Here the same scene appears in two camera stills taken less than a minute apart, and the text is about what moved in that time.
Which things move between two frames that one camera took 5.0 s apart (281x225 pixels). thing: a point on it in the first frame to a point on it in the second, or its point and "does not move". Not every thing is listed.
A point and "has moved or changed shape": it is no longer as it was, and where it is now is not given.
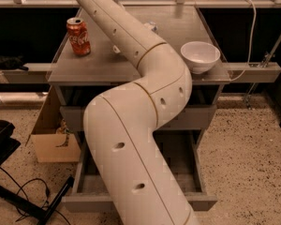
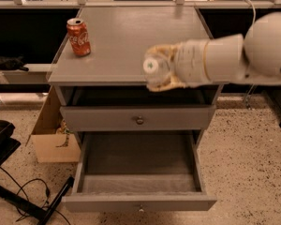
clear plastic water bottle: (152, 25) has moved or changed shape
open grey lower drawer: (177, 150) does not move
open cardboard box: (51, 139) does not move
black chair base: (3, 142) does not move
